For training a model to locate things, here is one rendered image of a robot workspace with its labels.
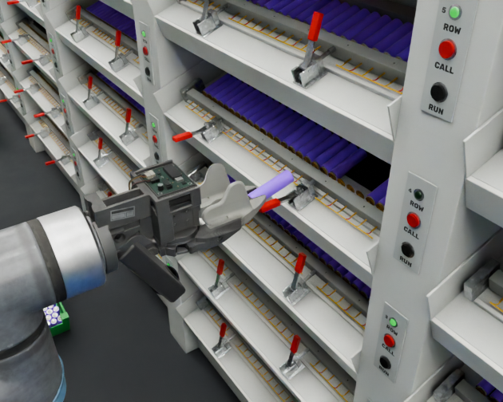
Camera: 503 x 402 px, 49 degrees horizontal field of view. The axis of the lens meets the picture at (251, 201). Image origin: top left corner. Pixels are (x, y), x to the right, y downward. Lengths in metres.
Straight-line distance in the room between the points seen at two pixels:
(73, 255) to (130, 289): 1.26
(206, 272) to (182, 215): 0.71
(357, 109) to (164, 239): 0.28
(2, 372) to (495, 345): 0.52
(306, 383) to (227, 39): 0.64
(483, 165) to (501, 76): 0.09
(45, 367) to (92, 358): 1.01
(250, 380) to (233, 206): 0.76
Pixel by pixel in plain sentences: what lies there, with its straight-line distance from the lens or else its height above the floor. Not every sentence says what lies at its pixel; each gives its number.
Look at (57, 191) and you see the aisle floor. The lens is 2.38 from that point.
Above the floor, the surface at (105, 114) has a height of 0.54.
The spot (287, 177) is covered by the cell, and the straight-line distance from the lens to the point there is 0.71.
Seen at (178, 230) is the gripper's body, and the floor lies 0.84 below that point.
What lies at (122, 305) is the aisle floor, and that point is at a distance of 1.78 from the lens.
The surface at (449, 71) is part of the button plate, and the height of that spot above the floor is 1.02.
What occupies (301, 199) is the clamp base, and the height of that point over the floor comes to 0.75.
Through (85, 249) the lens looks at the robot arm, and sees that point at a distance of 0.58.
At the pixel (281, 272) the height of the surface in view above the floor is 0.55.
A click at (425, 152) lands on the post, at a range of 0.62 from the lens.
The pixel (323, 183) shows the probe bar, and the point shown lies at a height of 0.77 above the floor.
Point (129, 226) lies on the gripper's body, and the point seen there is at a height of 0.86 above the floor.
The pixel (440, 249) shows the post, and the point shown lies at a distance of 0.65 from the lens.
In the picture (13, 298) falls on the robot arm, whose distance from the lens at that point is 0.58.
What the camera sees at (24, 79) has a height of 0.34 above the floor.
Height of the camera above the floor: 1.21
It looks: 34 degrees down
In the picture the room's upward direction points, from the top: straight up
